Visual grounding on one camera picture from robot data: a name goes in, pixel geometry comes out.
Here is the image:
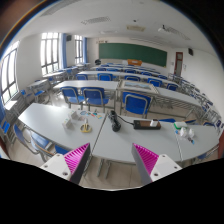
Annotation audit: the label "brown door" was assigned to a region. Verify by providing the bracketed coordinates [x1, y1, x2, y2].
[174, 52, 183, 76]

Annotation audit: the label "white small box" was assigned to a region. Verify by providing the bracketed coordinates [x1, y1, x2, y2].
[62, 118, 72, 129]

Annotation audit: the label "middle window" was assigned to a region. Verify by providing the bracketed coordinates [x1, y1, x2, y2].
[40, 32, 59, 75]

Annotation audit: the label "left large window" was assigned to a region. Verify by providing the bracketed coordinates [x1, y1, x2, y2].
[1, 47, 18, 104]

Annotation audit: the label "white plastic bag items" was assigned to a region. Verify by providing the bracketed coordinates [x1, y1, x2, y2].
[176, 127, 194, 143]

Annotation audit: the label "orange teacher desk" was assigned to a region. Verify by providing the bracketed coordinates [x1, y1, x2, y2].
[127, 59, 142, 66]

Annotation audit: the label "white charger plug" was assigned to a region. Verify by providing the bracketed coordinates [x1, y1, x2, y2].
[150, 119, 158, 127]

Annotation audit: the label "blue chair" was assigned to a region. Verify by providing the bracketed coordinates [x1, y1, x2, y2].
[122, 92, 152, 118]
[81, 87, 109, 108]
[61, 86, 84, 106]

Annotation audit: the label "black coiled cable bundle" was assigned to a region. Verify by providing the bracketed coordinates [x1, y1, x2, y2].
[108, 110, 122, 133]

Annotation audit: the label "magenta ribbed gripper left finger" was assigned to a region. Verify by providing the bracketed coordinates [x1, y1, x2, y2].
[39, 142, 92, 186]

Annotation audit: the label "white green-edged box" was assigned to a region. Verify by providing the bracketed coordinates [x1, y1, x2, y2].
[174, 122, 187, 129]

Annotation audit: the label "green chalkboard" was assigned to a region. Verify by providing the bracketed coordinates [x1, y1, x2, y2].
[99, 43, 167, 67]

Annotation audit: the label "grey desk middle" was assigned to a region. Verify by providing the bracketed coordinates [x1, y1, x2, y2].
[93, 116, 181, 163]

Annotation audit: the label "grey desk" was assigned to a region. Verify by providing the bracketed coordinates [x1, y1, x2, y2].
[174, 125, 219, 160]
[93, 116, 181, 163]
[19, 103, 105, 149]

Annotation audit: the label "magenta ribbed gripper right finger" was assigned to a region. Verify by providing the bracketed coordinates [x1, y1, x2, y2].
[130, 142, 183, 186]

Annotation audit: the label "ceiling projector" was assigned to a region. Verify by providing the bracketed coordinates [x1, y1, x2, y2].
[158, 25, 169, 33]

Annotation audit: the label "grey desk left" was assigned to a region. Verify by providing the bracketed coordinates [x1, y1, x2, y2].
[19, 103, 105, 149]

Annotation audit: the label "blue chair front right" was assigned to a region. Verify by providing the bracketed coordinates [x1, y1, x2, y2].
[122, 92, 152, 118]

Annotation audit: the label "blue chair front left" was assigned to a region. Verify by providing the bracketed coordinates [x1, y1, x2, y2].
[61, 86, 84, 106]

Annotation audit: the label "blue chair front middle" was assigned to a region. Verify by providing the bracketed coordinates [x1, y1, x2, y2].
[81, 87, 109, 108]

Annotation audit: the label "colourful cards on desk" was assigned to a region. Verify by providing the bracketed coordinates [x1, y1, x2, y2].
[79, 111, 103, 120]

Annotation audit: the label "black power strip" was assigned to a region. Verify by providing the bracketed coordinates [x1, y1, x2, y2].
[133, 120, 161, 130]

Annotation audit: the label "grey desk right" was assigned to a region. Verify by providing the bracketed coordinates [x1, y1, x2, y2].
[174, 125, 219, 160]

